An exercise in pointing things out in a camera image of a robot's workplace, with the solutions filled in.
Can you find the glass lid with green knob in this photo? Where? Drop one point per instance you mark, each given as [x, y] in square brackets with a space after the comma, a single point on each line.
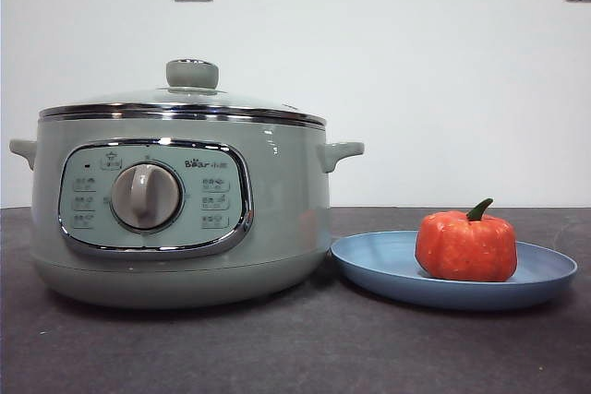
[192, 73]

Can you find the orange pumpkin with green stem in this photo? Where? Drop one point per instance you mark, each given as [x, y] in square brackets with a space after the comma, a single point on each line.
[466, 246]

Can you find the pale green electric steamer pot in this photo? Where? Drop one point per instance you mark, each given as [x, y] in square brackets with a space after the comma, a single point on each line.
[286, 191]

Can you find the blue round plate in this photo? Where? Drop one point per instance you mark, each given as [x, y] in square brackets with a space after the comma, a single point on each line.
[369, 260]

